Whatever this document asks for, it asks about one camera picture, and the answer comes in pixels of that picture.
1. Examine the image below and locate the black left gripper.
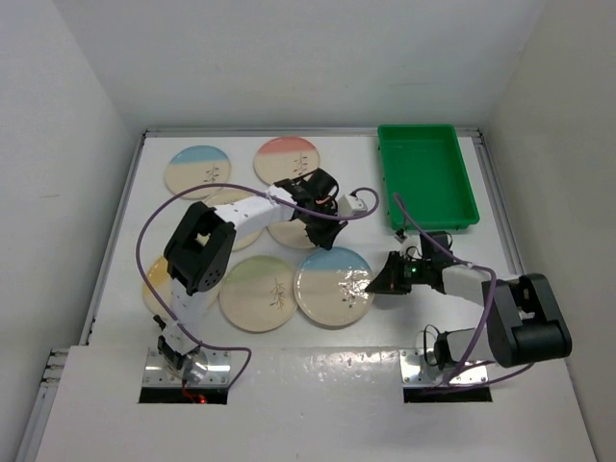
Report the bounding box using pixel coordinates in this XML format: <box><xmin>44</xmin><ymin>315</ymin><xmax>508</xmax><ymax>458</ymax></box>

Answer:
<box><xmin>299</xmin><ymin>202</ymin><xmax>347</xmax><ymax>250</ymax></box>

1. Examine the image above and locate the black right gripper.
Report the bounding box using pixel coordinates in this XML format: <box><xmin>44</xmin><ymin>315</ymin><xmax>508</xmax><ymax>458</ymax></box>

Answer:
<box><xmin>367</xmin><ymin>251</ymin><xmax>430</xmax><ymax>295</ymax></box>

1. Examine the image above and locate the cream plate pink section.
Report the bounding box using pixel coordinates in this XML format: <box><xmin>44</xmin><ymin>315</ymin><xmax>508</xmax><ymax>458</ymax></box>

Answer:
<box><xmin>268</xmin><ymin>219</ymin><xmax>315</xmax><ymax>249</ymax></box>
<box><xmin>253</xmin><ymin>137</ymin><xmax>321</xmax><ymax>185</ymax></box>

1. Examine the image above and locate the cream plate blue section front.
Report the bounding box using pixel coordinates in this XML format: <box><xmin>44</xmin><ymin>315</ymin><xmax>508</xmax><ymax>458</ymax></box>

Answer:
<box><xmin>294</xmin><ymin>246</ymin><xmax>373</xmax><ymax>328</ymax></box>

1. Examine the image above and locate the cream plate blue section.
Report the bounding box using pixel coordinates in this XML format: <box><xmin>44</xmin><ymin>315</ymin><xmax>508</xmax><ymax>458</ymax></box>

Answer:
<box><xmin>294</xmin><ymin>246</ymin><xmax>373</xmax><ymax>328</ymax></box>
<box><xmin>164</xmin><ymin>145</ymin><xmax>232</xmax><ymax>194</ymax></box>

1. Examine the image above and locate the cream plate green section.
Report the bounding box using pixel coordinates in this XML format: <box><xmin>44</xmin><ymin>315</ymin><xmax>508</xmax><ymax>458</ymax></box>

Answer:
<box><xmin>204</xmin><ymin>188</ymin><xmax>266</xmax><ymax>252</ymax></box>
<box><xmin>219</xmin><ymin>255</ymin><xmax>297</xmax><ymax>333</ymax></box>

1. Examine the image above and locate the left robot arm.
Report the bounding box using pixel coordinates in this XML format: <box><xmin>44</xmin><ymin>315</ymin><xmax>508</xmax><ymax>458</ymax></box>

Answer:
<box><xmin>145</xmin><ymin>168</ymin><xmax>349</xmax><ymax>372</ymax></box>

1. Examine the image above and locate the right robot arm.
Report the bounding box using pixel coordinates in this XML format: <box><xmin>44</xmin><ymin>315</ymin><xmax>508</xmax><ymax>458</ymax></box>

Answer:
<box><xmin>366</xmin><ymin>231</ymin><xmax>573</xmax><ymax>371</ymax></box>

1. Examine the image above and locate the green plastic bin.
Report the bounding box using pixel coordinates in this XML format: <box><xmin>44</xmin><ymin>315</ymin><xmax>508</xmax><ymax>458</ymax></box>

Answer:
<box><xmin>377</xmin><ymin>124</ymin><xmax>479</xmax><ymax>231</ymax></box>

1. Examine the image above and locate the cream plate pink section back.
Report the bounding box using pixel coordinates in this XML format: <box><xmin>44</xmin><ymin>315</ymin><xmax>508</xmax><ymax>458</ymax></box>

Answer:
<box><xmin>253</xmin><ymin>137</ymin><xmax>321</xmax><ymax>185</ymax></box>

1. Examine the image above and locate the cream plate green section front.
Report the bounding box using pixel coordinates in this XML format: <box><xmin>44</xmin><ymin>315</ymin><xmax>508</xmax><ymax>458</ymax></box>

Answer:
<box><xmin>219</xmin><ymin>255</ymin><xmax>297</xmax><ymax>333</ymax></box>

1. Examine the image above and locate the cream plate blue section back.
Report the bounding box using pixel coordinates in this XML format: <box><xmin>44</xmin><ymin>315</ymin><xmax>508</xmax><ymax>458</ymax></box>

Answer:
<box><xmin>164</xmin><ymin>145</ymin><xmax>232</xmax><ymax>194</ymax></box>

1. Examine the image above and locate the cream plate yellow section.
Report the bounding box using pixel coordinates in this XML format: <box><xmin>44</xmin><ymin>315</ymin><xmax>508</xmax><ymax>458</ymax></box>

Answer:
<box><xmin>141</xmin><ymin>254</ymin><xmax>220</xmax><ymax>318</ymax></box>

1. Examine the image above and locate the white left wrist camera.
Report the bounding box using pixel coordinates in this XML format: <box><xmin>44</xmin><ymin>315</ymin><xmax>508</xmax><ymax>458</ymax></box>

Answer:
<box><xmin>337</xmin><ymin>194</ymin><xmax>368</xmax><ymax>218</ymax></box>

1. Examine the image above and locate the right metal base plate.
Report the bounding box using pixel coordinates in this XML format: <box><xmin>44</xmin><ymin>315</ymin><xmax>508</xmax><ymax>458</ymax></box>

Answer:
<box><xmin>398</xmin><ymin>348</ymin><xmax>489</xmax><ymax>389</ymax></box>

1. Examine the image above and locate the metal base plate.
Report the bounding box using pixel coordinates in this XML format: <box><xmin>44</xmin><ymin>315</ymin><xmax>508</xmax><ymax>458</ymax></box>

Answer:
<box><xmin>398</xmin><ymin>348</ymin><xmax>489</xmax><ymax>389</ymax></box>
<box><xmin>141</xmin><ymin>348</ymin><xmax>231</xmax><ymax>388</ymax></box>

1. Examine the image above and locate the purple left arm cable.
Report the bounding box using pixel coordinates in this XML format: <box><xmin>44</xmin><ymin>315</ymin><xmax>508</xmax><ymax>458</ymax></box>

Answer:
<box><xmin>134</xmin><ymin>183</ymin><xmax>381</xmax><ymax>391</ymax></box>

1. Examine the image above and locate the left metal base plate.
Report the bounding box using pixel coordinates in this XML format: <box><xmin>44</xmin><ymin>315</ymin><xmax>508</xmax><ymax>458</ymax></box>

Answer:
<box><xmin>141</xmin><ymin>348</ymin><xmax>231</xmax><ymax>388</ymax></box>

